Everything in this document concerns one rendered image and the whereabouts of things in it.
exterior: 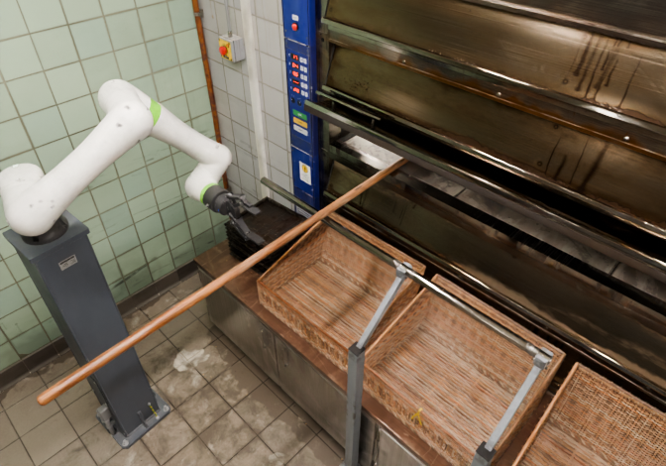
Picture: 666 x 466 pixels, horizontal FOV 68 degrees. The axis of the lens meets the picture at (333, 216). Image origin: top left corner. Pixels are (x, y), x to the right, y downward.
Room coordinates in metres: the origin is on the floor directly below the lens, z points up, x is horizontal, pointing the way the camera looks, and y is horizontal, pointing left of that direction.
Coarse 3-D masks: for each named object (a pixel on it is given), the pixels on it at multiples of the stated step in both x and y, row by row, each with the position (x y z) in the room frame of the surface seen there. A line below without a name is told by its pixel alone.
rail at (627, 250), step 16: (336, 112) 1.68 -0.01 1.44; (368, 128) 1.56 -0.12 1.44; (400, 144) 1.46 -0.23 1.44; (432, 160) 1.36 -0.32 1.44; (464, 176) 1.28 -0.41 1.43; (496, 192) 1.20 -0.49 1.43; (512, 192) 1.18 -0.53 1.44; (528, 208) 1.12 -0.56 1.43; (544, 208) 1.10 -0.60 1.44; (576, 224) 1.03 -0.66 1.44; (608, 240) 0.97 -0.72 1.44; (640, 256) 0.91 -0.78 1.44
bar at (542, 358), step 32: (288, 192) 1.54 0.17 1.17; (384, 256) 1.19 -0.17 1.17; (480, 320) 0.93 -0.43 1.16; (352, 352) 0.97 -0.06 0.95; (544, 352) 0.81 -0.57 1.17; (352, 384) 0.97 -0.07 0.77; (352, 416) 0.97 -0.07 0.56; (512, 416) 0.72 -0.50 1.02; (352, 448) 0.96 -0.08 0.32; (480, 448) 0.66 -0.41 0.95
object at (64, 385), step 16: (400, 160) 1.72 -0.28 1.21; (384, 176) 1.62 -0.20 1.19; (352, 192) 1.50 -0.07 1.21; (336, 208) 1.42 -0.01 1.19; (304, 224) 1.32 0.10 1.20; (288, 240) 1.25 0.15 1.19; (256, 256) 1.16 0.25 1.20; (240, 272) 1.10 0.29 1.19; (208, 288) 1.02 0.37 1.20; (176, 304) 0.96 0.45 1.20; (192, 304) 0.97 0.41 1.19; (160, 320) 0.90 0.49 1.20; (128, 336) 0.85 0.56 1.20; (144, 336) 0.86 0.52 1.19; (112, 352) 0.80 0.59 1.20; (80, 368) 0.75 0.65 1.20; (96, 368) 0.76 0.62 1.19; (64, 384) 0.70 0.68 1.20; (48, 400) 0.67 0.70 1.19
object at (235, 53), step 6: (222, 36) 2.29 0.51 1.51; (234, 36) 2.30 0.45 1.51; (222, 42) 2.27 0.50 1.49; (228, 42) 2.24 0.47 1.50; (234, 42) 2.24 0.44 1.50; (240, 42) 2.26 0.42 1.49; (228, 48) 2.24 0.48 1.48; (234, 48) 2.24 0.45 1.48; (240, 48) 2.26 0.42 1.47; (228, 54) 2.24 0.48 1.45; (234, 54) 2.23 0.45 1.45; (240, 54) 2.26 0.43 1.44; (234, 60) 2.23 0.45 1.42
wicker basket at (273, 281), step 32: (320, 224) 1.78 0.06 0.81; (352, 224) 1.74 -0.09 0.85; (288, 256) 1.63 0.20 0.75; (320, 256) 1.78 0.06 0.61; (352, 256) 1.68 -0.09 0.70; (288, 288) 1.59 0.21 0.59; (320, 288) 1.59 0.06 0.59; (352, 288) 1.59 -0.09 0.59; (384, 288) 1.53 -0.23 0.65; (416, 288) 1.43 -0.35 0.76; (288, 320) 1.36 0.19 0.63; (320, 320) 1.40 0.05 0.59; (352, 320) 1.39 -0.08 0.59; (384, 320) 1.28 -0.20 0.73; (320, 352) 1.23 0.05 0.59
